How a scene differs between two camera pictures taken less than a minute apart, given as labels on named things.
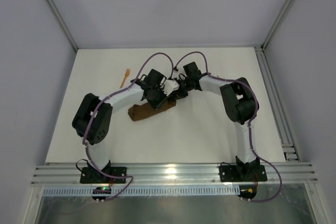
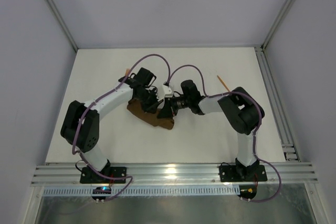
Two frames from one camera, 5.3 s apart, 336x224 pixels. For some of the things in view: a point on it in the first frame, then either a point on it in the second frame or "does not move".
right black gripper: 180,92 to 170,106
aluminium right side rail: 289,149 does not move
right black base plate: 242,173 does not move
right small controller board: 248,191 does not move
